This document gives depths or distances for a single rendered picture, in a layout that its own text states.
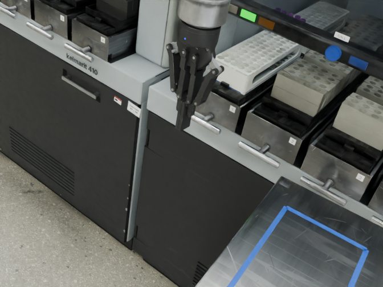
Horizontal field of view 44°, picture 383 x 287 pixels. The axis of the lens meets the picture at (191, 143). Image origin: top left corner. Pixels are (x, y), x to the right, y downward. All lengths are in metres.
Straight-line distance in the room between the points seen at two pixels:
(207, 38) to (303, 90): 0.29
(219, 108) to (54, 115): 0.65
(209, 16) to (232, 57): 0.30
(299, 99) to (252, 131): 0.12
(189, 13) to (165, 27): 0.40
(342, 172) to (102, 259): 0.98
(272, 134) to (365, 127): 0.19
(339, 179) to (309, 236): 0.25
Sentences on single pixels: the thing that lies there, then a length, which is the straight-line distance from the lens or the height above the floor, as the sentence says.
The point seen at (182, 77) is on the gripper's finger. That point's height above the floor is 0.90.
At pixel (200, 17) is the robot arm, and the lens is 0.82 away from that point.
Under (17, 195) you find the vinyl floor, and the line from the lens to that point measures 1.93.
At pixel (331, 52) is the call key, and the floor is 0.98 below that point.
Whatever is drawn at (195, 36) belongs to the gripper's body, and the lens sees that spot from 0.84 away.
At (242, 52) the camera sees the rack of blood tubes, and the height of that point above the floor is 0.86.
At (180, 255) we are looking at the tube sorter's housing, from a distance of 1.45.
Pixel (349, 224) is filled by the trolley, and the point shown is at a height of 0.82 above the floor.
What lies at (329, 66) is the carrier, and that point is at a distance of 1.15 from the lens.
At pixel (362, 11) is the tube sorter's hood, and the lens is 0.95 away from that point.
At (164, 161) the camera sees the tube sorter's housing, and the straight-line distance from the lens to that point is 1.27.
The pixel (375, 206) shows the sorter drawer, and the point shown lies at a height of 0.75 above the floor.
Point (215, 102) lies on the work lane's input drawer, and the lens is 1.07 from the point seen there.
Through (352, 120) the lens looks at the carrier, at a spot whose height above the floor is 0.86.
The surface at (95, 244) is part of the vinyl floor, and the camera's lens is 1.75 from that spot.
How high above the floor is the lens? 1.36
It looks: 38 degrees down
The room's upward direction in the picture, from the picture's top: 11 degrees clockwise
